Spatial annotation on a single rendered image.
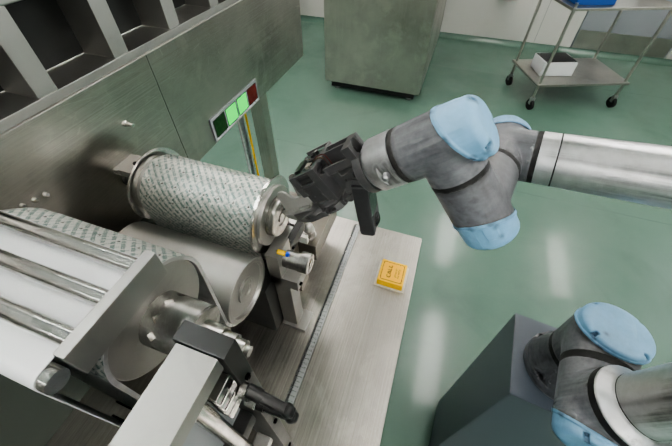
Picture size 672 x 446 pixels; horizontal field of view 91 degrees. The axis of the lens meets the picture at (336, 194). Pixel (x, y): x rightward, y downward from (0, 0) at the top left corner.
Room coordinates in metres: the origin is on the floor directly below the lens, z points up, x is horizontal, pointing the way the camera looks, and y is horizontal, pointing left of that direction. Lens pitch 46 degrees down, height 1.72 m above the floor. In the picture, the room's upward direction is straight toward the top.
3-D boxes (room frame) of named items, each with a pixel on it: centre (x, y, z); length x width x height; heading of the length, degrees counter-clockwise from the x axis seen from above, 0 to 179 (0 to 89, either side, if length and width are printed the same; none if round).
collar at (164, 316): (0.16, 0.18, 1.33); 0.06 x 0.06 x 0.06; 71
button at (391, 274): (0.48, -0.15, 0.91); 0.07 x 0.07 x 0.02; 71
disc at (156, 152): (0.49, 0.36, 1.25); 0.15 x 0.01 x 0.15; 161
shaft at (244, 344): (0.14, 0.12, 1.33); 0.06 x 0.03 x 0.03; 71
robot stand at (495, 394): (0.25, -0.51, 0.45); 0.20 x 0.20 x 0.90; 66
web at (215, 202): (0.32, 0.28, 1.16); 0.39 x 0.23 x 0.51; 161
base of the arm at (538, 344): (0.25, -0.51, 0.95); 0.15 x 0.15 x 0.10
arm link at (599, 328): (0.24, -0.50, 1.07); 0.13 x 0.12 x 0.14; 148
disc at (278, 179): (0.41, 0.12, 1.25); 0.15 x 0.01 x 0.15; 161
